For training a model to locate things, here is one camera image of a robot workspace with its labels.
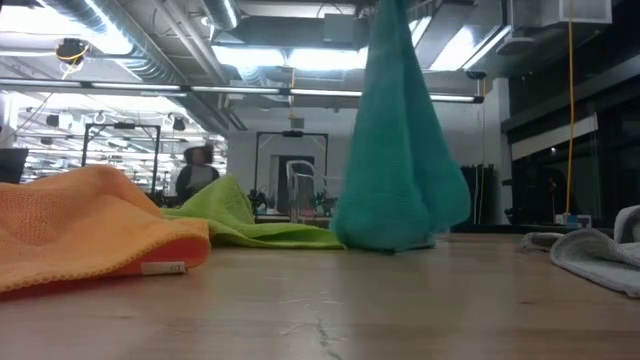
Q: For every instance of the grey microfiber towel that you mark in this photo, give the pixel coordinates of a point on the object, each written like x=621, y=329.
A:
x=595, y=255

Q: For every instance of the long ceiling light bar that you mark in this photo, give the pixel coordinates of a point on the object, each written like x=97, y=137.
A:
x=150, y=86

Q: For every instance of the white ceiling unit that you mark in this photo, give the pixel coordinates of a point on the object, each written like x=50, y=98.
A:
x=560, y=12

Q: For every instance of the grey hanging box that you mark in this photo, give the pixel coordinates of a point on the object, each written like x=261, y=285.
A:
x=297, y=123

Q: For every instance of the black stacked panels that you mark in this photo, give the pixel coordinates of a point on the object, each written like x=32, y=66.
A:
x=485, y=195

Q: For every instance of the black aluminium table frame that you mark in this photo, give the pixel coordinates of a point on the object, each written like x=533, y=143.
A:
x=500, y=228

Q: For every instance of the orange microfiber towel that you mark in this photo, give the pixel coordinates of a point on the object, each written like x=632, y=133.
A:
x=75, y=225

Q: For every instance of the green microfiber towel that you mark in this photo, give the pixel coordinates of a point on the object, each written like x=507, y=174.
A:
x=235, y=215

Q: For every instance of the clear plastic bin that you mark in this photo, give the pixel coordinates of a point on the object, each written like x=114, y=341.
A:
x=300, y=190

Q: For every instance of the teal microfiber towel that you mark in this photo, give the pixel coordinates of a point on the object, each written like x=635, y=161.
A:
x=400, y=175

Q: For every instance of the black background monitor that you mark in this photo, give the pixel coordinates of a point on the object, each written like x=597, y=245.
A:
x=12, y=165

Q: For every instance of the blue box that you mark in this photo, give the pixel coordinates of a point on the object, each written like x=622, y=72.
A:
x=580, y=221

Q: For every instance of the person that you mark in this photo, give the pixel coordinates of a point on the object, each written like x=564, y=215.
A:
x=197, y=177

